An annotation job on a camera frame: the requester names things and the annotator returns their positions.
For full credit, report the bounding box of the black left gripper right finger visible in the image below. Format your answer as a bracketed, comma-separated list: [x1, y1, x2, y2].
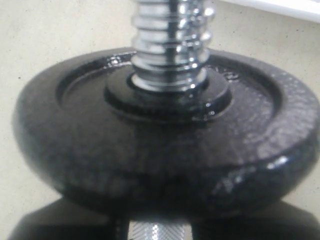
[192, 201, 320, 240]

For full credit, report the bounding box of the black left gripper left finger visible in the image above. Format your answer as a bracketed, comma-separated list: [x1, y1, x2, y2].
[8, 198, 129, 240]

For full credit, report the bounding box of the black weight plate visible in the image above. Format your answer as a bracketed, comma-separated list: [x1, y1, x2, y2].
[12, 48, 320, 220]

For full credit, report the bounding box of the chrome dumbbell bar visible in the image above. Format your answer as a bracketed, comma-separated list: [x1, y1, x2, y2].
[127, 0, 216, 240]

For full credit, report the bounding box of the white plastic tray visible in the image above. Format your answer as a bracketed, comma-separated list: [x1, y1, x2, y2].
[221, 0, 320, 24]

